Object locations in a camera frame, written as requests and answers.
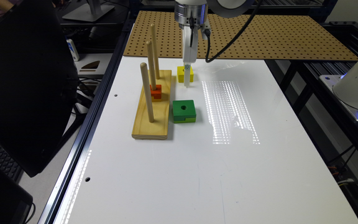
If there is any wooden peg base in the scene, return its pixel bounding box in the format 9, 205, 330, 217
131, 69, 173, 141

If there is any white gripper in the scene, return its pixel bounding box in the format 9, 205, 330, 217
180, 20, 211, 87

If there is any green block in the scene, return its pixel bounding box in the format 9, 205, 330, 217
173, 100, 196, 123

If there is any wooden peg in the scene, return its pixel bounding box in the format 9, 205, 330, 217
140, 62, 154, 123
146, 41, 157, 91
150, 24, 160, 80

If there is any rear wooden peg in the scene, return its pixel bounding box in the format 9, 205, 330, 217
150, 24, 160, 80

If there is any yellow block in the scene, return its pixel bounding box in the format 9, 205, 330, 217
177, 66, 194, 83

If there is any middle wooden peg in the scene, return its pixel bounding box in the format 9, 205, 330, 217
146, 41, 157, 91

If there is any black laptop corner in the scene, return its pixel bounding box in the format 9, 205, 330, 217
0, 170, 33, 224

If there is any orange block on peg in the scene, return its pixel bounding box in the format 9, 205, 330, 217
150, 85, 162, 101

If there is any black monitor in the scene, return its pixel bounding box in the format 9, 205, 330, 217
0, 0, 78, 176

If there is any brown pegboard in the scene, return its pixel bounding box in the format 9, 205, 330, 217
124, 11, 358, 61

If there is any front wooden peg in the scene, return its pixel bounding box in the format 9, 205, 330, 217
140, 62, 154, 123

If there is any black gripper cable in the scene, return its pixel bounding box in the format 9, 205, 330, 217
204, 0, 264, 63

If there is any black keyboard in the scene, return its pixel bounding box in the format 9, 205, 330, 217
0, 146, 23, 183

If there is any silver monitor stand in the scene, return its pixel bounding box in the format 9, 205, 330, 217
62, 0, 115, 22

